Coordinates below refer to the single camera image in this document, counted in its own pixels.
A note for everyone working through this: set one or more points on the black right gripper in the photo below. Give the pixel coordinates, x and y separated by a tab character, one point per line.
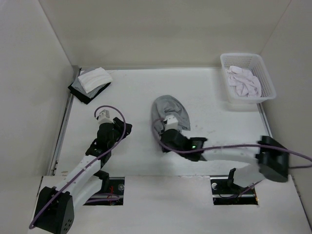
164	142

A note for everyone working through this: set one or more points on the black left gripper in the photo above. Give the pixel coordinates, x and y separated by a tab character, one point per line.
119	126

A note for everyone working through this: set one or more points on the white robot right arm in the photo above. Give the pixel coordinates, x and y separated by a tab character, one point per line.
271	162

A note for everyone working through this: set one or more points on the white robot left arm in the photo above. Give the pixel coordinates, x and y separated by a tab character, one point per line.
56	206

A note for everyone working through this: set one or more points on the white folded tank top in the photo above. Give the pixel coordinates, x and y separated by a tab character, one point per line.
94	79

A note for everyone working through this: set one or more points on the white crumpled tank top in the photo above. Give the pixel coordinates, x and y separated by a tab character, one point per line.
244	82

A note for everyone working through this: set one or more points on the white plastic laundry basket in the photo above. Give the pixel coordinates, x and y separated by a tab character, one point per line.
255	64

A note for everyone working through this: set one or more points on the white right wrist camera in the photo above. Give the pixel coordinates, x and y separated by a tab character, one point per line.
170	122

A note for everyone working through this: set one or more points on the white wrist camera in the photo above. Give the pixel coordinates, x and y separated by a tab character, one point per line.
104	117
170	122

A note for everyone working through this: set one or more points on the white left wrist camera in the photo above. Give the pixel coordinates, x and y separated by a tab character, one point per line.
104	117

